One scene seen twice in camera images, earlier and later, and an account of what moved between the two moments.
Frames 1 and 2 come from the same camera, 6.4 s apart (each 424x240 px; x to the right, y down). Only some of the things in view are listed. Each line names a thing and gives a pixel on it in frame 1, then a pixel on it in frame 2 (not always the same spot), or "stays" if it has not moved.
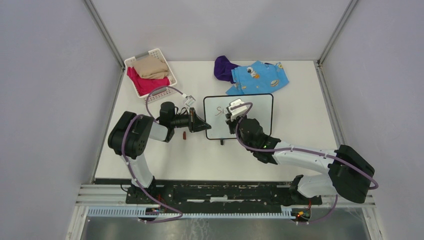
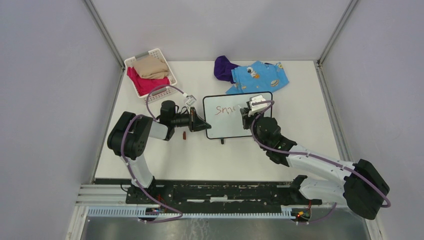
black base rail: (220, 192) stays
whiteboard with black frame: (215, 113) stays
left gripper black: (196, 124) stays
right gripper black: (231, 123) -> (246, 117)
